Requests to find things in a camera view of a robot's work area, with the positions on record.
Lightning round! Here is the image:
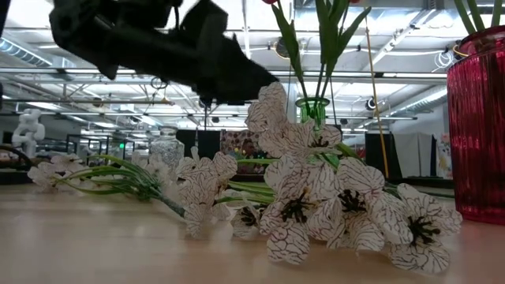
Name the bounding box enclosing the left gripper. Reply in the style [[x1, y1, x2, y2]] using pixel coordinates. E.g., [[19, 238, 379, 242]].
[[49, 0, 279, 104]]

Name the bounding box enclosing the white artificial flower bunch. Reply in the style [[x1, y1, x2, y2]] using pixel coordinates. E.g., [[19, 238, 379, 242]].
[[26, 151, 189, 218], [175, 80, 465, 275]]

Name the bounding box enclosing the green glass vase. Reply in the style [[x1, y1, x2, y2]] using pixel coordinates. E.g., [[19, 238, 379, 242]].
[[294, 96, 342, 169]]

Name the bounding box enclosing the clear glass vase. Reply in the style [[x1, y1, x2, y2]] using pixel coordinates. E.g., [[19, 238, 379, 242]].
[[148, 125, 185, 170]]

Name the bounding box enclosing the red ribbed glass vase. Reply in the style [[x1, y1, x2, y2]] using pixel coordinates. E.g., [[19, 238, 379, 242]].
[[447, 25, 505, 226]]

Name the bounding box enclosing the patterned fabric panel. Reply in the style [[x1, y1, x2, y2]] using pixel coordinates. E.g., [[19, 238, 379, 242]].
[[219, 129, 273, 175]]

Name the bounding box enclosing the person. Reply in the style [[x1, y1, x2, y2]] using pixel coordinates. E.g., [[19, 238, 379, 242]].
[[241, 137, 260, 159]]

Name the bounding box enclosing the black partition panel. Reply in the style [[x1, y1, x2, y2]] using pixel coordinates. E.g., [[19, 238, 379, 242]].
[[365, 132, 403, 179]]

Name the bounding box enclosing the white curtain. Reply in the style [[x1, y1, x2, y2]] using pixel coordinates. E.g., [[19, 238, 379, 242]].
[[392, 132, 433, 178]]

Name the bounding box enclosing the colourful floral poster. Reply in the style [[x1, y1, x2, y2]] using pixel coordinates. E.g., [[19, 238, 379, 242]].
[[435, 132, 454, 181]]

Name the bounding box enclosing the yellow hanging cable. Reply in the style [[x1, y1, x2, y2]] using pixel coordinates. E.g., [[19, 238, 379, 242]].
[[362, 17, 391, 179]]

